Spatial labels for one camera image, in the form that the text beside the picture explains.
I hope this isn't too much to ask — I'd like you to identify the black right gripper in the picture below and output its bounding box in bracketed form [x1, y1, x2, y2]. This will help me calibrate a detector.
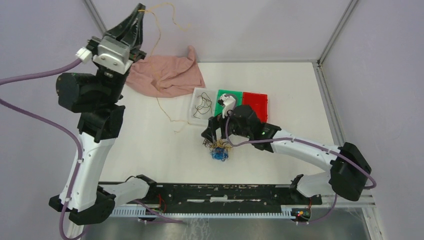
[201, 105, 251, 144]

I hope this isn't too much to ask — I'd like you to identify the thin black cable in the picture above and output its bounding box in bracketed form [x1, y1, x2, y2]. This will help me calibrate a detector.
[193, 92, 214, 120]

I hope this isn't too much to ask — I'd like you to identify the cable bundle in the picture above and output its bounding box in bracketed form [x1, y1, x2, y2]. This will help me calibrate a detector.
[202, 137, 234, 163]

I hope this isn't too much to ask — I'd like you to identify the thin orange cable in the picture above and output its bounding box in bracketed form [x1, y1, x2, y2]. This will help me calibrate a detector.
[137, 2, 193, 134]

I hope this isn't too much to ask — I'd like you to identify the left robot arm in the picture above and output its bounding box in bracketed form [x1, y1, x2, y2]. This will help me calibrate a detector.
[49, 3, 158, 226]

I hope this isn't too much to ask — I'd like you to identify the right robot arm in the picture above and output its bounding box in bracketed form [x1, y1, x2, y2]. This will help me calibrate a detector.
[201, 105, 377, 204]

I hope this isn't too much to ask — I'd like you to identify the clear plastic bin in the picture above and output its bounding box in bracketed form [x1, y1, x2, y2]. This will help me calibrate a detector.
[187, 87, 218, 127]

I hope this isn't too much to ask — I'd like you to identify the green plastic bin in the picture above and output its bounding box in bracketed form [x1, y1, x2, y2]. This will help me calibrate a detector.
[214, 89, 243, 118]

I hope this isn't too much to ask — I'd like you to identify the red plastic bin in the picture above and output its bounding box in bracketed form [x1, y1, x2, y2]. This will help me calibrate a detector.
[242, 92, 268, 123]

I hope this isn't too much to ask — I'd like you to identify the pink cloth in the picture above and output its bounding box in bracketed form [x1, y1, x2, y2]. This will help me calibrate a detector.
[125, 45, 206, 98]

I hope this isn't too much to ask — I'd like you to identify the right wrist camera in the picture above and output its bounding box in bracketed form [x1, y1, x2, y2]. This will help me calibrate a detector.
[217, 93, 238, 119]

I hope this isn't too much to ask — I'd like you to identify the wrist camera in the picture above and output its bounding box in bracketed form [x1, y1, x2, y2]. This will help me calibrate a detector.
[92, 36, 133, 75]
[217, 93, 238, 119]

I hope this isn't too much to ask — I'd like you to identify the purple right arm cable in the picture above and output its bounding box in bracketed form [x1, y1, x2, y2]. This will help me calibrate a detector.
[225, 114, 378, 224]

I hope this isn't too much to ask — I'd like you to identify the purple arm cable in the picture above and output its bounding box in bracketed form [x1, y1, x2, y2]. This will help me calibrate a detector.
[0, 57, 87, 240]
[225, 114, 378, 224]

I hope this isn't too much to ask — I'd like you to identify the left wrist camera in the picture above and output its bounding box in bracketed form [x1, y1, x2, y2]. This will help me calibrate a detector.
[92, 36, 133, 75]

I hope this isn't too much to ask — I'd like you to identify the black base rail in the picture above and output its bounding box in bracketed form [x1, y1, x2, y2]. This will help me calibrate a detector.
[99, 181, 323, 215]

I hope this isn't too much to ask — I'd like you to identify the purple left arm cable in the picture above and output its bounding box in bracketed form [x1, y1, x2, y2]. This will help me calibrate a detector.
[0, 57, 87, 240]

